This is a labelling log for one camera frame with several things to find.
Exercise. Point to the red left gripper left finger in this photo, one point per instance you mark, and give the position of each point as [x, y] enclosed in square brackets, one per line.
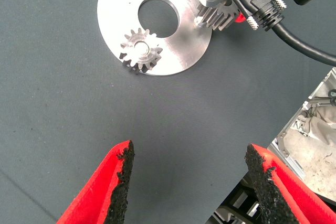
[99, 187]

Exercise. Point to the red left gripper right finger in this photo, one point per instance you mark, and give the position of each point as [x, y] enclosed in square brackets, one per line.
[283, 195]

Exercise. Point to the steel planetary gear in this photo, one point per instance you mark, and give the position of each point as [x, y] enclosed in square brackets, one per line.
[218, 16]

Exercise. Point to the white shiny bevel gear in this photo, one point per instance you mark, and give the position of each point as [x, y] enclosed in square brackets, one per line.
[141, 51]

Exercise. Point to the round metal carrier plate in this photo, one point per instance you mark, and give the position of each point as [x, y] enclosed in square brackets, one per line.
[189, 45]

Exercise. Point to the dark grey table cloth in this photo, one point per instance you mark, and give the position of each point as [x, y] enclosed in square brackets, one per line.
[78, 103]

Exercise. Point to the small caster wheel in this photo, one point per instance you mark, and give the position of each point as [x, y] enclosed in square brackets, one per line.
[333, 96]

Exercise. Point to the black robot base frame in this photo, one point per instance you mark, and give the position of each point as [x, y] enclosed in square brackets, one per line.
[236, 203]

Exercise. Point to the aluminium table frame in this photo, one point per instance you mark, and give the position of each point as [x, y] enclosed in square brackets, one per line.
[315, 142]

